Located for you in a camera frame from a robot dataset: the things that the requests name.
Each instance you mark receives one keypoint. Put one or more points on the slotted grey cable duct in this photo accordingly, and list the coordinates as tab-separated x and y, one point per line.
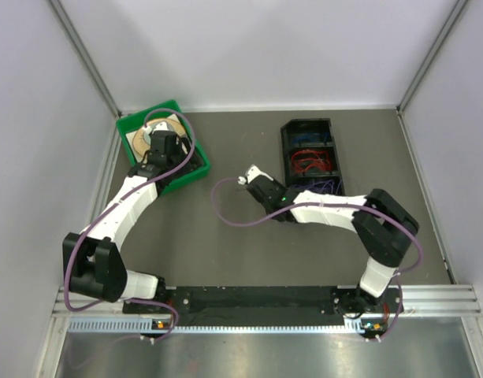
150	326

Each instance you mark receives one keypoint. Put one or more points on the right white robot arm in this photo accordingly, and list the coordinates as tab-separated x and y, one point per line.
385	228

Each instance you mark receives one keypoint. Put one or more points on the green plastic bin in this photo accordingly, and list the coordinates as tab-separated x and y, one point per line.
128	127

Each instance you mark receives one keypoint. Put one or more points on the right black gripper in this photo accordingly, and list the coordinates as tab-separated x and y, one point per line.
284	188

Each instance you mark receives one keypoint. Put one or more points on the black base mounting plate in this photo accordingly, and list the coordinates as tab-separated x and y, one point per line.
329	299

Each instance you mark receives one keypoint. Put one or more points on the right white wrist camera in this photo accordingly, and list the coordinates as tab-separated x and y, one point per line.
251	174

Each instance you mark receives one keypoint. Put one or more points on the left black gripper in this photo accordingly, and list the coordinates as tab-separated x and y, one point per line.
195	163

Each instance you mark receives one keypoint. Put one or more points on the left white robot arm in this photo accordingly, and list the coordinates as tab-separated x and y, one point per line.
93	265

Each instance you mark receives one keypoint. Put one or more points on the white square board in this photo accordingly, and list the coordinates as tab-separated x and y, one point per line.
132	151

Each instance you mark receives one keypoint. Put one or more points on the wooden round plate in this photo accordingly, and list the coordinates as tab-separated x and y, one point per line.
140	141

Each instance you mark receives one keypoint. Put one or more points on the black three-compartment tray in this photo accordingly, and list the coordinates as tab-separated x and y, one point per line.
309	155

